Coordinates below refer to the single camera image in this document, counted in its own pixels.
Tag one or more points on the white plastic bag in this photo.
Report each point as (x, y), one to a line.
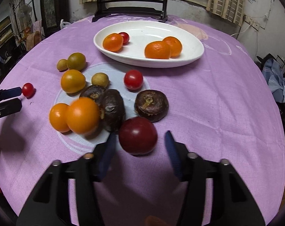
(63, 24)

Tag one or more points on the red cherry tomato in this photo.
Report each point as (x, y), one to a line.
(125, 37)
(133, 79)
(28, 90)

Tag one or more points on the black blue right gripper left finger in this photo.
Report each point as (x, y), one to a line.
(48, 202)

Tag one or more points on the purple tablecloth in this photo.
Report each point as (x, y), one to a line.
(220, 107)

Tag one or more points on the large orange mandarin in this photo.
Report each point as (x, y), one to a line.
(175, 46)
(158, 50)

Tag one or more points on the green olive round fruit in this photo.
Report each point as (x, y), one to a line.
(76, 61)

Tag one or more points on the dark wooden cabinet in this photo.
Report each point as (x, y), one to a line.
(52, 12)

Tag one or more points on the black framed round painting screen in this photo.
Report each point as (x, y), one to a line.
(103, 11)

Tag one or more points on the small tan longan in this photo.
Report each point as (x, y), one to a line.
(62, 65)
(100, 79)

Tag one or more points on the right beige curtain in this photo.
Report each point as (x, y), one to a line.
(230, 10)

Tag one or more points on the dark brown water chestnut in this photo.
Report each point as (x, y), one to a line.
(152, 105)

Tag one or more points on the orange kumquat fruit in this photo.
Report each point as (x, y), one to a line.
(57, 117)

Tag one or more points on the blue clothes pile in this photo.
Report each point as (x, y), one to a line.
(273, 75)

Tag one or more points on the dark red plum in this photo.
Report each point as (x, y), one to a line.
(138, 136)

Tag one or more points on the dark wrinkled passion fruit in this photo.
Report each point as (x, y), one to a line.
(113, 111)

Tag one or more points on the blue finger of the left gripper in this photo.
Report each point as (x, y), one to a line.
(10, 93)

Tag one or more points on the small orange mandarin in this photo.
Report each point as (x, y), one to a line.
(113, 42)

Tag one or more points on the yellow orange round fruit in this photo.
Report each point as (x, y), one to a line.
(72, 81)

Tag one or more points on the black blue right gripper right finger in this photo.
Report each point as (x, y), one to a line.
(233, 203)

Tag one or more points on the white standing fan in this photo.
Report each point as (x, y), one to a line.
(25, 13)

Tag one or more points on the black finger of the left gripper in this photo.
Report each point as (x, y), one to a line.
(9, 107)

